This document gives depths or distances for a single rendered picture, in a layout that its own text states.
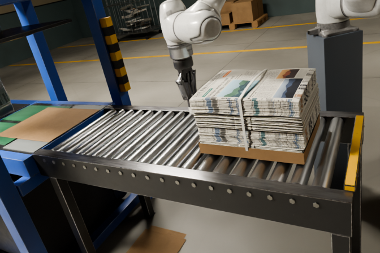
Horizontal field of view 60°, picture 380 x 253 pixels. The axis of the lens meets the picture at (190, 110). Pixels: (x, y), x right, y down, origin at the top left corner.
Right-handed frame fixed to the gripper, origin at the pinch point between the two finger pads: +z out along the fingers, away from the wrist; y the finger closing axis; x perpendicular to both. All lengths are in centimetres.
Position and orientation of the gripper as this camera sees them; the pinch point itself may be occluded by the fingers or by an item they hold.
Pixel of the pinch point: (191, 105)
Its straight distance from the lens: 133.6
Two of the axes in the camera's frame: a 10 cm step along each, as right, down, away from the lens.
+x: -8.7, -0.3, 5.0
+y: 4.6, -4.3, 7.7
